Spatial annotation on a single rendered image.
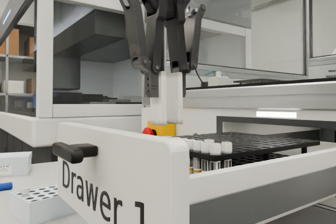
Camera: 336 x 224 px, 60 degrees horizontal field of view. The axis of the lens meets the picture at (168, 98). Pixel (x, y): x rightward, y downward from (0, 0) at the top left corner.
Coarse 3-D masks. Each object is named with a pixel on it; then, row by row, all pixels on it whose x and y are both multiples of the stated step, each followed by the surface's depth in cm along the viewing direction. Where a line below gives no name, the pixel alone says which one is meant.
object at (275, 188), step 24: (240, 168) 28; (264, 168) 30; (288, 168) 32; (312, 168) 35; (192, 192) 24; (216, 192) 26; (240, 192) 27; (264, 192) 29; (288, 192) 32; (312, 192) 35; (192, 216) 24; (216, 216) 25; (240, 216) 27; (264, 216) 29
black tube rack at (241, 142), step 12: (228, 132) 56; (240, 144) 40; (252, 144) 40; (264, 144) 40; (276, 144) 40; (288, 144) 40; (300, 144) 41; (312, 144) 43; (228, 156) 32; (240, 156) 33; (252, 156) 47; (264, 156) 38; (276, 156) 47
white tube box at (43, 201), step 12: (12, 192) 52; (36, 192) 53; (48, 192) 53; (12, 204) 51; (24, 204) 48; (36, 204) 47; (48, 204) 49; (60, 204) 50; (24, 216) 47; (36, 216) 47; (48, 216) 49; (60, 216) 50
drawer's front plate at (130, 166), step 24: (96, 144) 32; (120, 144) 27; (144, 144) 24; (168, 144) 21; (72, 168) 38; (96, 168) 32; (120, 168) 27; (144, 168) 23; (168, 168) 21; (120, 192) 27; (144, 192) 23; (168, 192) 21; (96, 216) 31; (120, 216) 27; (144, 216) 23; (168, 216) 21
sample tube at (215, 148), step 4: (212, 144) 32; (216, 144) 31; (220, 144) 32; (212, 148) 32; (216, 148) 31; (220, 148) 32; (212, 152) 32; (216, 152) 31; (220, 152) 32; (212, 164) 32; (216, 164) 31; (212, 168) 32; (216, 168) 31
